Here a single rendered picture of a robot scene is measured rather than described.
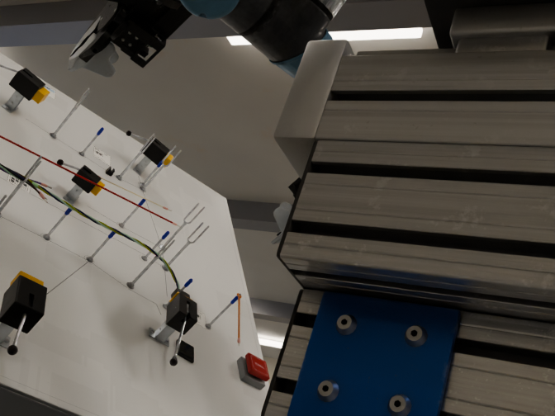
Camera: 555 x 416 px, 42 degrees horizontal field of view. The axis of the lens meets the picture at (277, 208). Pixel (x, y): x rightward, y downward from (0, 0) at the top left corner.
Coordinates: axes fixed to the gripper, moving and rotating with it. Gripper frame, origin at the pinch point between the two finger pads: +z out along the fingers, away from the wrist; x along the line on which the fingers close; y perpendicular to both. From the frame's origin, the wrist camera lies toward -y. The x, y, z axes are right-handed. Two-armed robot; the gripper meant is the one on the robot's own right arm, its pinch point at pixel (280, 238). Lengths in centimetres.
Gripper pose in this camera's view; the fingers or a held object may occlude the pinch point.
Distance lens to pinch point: 147.5
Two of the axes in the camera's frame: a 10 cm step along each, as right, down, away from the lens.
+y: -6.5, -7.6, -0.2
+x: -1.4, 1.4, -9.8
